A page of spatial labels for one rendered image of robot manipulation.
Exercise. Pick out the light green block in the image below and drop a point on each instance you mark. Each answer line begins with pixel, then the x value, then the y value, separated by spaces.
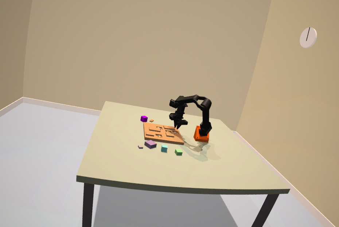
pixel 178 152

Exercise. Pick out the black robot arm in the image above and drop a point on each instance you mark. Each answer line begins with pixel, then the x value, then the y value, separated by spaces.
pixel 181 102

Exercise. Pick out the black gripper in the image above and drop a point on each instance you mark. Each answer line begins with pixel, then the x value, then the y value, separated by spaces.
pixel 179 122

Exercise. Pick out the light teal cube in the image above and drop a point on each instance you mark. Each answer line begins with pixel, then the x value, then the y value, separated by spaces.
pixel 164 148

